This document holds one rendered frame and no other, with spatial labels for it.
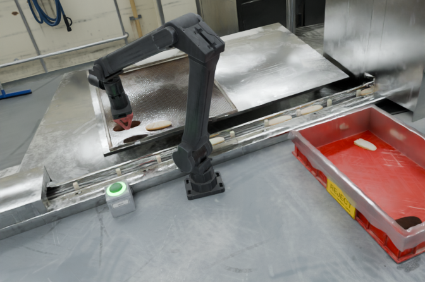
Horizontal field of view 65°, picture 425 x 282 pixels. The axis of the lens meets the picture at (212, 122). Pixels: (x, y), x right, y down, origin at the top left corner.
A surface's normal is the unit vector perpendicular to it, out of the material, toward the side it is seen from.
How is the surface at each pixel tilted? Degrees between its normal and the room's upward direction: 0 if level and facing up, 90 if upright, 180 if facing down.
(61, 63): 90
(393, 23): 90
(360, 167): 0
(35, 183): 0
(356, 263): 0
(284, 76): 10
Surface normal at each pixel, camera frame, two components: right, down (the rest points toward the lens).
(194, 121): -0.56, 0.51
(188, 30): 0.40, -0.49
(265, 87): -0.07, -0.74
